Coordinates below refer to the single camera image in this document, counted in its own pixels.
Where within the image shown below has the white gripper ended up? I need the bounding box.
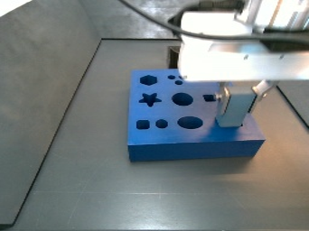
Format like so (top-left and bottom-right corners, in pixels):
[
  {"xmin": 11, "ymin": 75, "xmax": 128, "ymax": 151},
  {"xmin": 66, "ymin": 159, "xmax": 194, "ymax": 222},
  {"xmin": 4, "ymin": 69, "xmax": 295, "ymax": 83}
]
[{"xmin": 178, "ymin": 12, "xmax": 309, "ymax": 116}]

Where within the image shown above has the light blue rectangular block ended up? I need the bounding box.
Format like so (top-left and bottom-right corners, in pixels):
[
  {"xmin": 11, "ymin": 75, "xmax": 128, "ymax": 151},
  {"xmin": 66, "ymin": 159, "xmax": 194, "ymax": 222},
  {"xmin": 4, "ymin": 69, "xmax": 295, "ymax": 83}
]
[{"xmin": 217, "ymin": 86, "xmax": 255, "ymax": 127}]

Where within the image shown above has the blue shape sorter block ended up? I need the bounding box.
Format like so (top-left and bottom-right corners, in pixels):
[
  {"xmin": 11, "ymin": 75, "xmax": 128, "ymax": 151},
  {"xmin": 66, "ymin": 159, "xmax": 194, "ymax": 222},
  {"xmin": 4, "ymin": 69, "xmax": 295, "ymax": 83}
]
[{"xmin": 129, "ymin": 69, "xmax": 265, "ymax": 162}]

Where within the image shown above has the dark grey curved block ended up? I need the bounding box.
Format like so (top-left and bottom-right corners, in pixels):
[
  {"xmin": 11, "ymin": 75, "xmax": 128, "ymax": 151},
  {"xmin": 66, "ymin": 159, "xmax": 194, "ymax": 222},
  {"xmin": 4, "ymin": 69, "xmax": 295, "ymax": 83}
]
[{"xmin": 168, "ymin": 46, "xmax": 180, "ymax": 69}]

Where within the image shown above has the grey left side panel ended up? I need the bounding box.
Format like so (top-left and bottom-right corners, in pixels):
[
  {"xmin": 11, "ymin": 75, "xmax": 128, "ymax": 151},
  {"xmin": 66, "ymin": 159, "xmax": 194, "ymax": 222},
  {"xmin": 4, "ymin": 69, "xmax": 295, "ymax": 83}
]
[{"xmin": 0, "ymin": 0, "xmax": 101, "ymax": 227}]

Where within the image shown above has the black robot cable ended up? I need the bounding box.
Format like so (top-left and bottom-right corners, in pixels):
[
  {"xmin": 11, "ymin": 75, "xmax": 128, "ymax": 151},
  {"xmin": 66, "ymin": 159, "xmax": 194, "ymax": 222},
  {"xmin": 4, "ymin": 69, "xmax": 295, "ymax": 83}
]
[{"xmin": 118, "ymin": 0, "xmax": 309, "ymax": 43}]

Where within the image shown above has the silver camera mount bracket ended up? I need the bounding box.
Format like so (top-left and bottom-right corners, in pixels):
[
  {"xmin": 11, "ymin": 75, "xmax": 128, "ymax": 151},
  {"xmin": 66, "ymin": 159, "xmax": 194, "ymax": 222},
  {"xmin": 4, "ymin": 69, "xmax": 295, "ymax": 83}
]
[{"xmin": 236, "ymin": 0, "xmax": 309, "ymax": 32}]

